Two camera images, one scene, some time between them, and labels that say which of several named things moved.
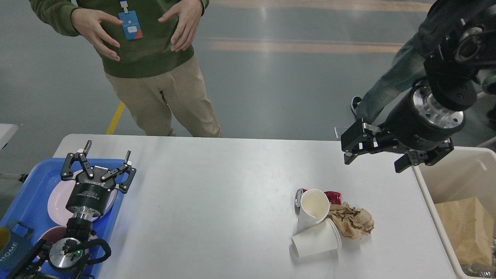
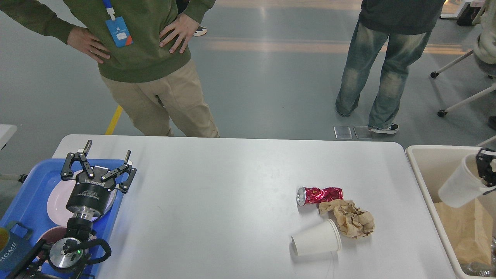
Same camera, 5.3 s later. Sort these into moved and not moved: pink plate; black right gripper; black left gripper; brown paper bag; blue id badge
Moved: black right gripper; blue id badge
Not moved: brown paper bag; pink plate; black left gripper
